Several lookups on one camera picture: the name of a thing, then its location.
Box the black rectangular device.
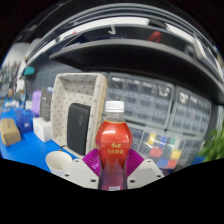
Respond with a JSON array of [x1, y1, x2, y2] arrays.
[[66, 102, 92, 157]]

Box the beige dotted storage basket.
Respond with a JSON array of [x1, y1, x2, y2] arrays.
[[50, 72, 108, 158]]

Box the purple pouch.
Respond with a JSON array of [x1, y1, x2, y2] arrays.
[[31, 89, 43, 116]]

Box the red drink bottle white cap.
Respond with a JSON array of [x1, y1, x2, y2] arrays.
[[95, 100, 134, 192]]

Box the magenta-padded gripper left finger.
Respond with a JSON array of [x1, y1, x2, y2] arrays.
[[61, 148, 105, 191]]

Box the clear compartment box coloured parts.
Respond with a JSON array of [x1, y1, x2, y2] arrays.
[[138, 128, 184, 170]]

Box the dark grey flat box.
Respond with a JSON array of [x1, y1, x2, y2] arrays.
[[39, 87, 54, 122]]

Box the brown cardboard box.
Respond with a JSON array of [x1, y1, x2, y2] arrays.
[[0, 118, 22, 147]]

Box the white paper cup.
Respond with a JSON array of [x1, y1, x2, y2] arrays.
[[45, 150, 73, 177]]

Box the blue box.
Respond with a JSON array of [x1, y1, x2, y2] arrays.
[[14, 109, 34, 134]]

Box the teal object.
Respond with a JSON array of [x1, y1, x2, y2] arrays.
[[23, 66, 36, 77]]

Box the black shelf unit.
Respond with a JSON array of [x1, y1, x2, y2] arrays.
[[19, 4, 224, 96]]

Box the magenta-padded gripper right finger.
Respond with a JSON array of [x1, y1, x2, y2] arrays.
[[124, 148, 166, 191]]

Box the white box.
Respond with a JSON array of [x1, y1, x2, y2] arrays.
[[32, 116, 53, 143]]

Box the green potted plant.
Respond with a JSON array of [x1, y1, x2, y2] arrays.
[[197, 123, 224, 163]]

